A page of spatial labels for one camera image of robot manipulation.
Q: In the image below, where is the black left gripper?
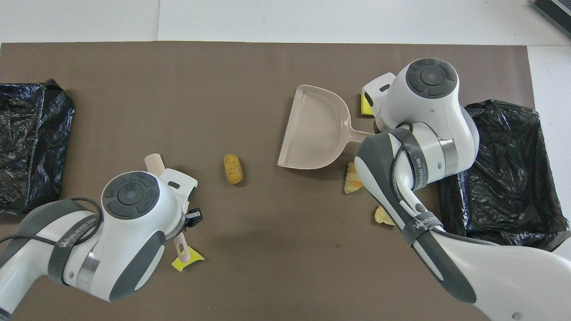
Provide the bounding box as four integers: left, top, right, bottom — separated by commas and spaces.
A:
182, 208, 204, 230

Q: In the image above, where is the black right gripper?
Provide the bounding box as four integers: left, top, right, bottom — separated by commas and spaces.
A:
373, 116, 393, 135

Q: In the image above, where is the small yellow sponge wedge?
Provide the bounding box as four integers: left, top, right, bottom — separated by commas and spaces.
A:
171, 246, 206, 272

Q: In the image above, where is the brown fried nugget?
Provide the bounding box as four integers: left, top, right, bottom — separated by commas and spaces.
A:
223, 153, 244, 185

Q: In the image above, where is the striped toy croissant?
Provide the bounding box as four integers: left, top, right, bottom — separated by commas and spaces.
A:
343, 161, 365, 195

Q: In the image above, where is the beige hand brush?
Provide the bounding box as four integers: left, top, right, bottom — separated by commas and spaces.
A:
145, 153, 191, 262

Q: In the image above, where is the beige plastic dustpan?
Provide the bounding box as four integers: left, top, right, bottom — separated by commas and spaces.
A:
277, 84, 376, 170

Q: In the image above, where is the pale toy dumpling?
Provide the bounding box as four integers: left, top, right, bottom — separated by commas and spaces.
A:
374, 206, 396, 226

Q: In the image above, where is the open bin with black bag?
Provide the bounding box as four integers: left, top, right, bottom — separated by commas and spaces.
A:
436, 99, 571, 253

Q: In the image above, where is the bin wrapped in black bag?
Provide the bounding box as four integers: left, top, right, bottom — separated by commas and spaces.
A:
0, 79, 76, 216

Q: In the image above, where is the brown table mat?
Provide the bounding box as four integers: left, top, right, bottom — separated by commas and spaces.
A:
0, 41, 559, 321

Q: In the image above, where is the dark ribbed device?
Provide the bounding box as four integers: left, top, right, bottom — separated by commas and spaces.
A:
532, 0, 571, 26

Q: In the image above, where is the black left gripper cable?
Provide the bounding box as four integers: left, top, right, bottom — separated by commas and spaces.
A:
0, 197, 104, 250

